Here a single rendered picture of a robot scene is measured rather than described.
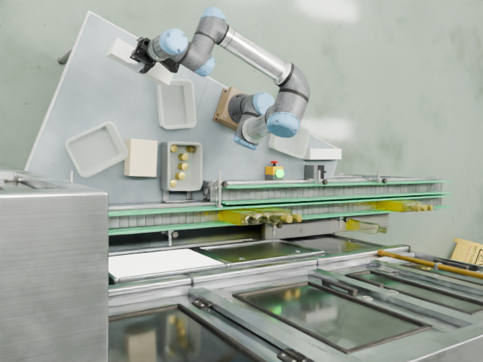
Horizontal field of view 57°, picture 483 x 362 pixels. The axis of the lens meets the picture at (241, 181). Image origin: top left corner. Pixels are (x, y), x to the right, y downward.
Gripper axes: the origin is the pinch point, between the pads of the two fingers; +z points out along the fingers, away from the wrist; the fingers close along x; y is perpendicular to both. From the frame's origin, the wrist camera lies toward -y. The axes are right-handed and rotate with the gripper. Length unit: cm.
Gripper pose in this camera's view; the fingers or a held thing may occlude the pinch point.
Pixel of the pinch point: (141, 62)
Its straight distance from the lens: 176.0
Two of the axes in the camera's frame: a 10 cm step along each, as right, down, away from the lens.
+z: -5.4, -0.5, 8.4
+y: -7.7, -3.6, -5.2
